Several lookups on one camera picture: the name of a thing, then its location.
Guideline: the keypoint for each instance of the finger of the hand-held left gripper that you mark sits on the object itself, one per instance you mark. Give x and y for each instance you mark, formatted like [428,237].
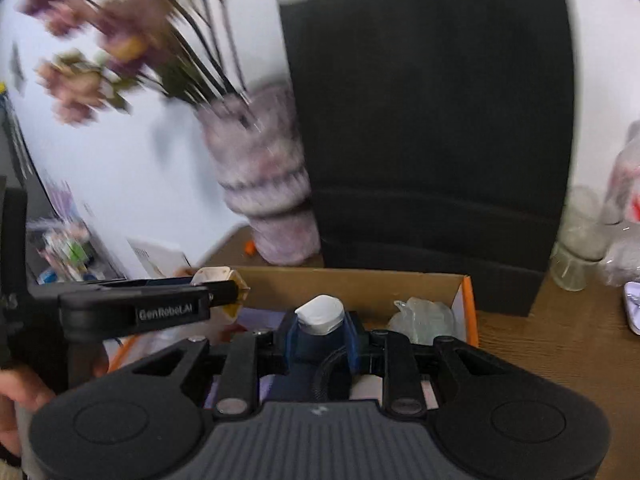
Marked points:
[150,305]

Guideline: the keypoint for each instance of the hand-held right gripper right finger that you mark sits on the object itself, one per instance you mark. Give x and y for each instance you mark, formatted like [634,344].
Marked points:
[354,342]

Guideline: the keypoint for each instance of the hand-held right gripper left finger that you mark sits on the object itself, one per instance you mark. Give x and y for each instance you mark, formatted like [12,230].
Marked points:
[289,340]

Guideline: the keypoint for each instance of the white charger plug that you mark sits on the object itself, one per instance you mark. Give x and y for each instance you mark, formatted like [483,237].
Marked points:
[320,315]

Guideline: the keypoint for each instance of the red cardboard box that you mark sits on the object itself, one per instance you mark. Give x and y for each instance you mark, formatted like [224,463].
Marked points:
[440,290]

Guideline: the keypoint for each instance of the person's left hand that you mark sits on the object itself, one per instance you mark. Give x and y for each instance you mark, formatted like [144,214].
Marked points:
[22,390]

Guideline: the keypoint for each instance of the navy pouch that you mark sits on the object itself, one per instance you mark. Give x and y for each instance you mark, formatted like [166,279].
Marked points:
[310,360]

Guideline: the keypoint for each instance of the white slotted box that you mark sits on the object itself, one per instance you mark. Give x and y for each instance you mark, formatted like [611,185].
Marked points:
[157,257]

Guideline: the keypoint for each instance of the crumpled clear plastic bag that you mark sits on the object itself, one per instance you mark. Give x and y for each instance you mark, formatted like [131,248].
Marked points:
[422,317]

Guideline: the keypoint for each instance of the cluttered shelf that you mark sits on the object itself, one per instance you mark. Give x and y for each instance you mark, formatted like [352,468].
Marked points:
[65,245]

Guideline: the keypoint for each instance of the small orange piece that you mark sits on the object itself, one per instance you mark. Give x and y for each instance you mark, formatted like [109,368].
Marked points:
[250,247]

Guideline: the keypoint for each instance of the purple ribbed vase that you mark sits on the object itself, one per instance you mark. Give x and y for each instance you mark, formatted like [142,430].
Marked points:
[265,180]

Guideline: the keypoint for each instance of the black paper bag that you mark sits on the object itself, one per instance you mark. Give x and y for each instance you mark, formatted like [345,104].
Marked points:
[430,135]

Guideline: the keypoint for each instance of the clear glass jar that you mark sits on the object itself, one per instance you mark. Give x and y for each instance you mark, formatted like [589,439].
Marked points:
[575,240]

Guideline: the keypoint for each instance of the dried pink flowers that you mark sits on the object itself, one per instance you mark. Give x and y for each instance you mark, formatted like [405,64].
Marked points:
[110,35]

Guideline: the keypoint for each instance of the white purple packet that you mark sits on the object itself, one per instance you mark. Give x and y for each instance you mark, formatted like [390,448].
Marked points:
[634,307]

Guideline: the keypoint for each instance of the pack of water bottles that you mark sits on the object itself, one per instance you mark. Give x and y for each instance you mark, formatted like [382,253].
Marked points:
[625,200]

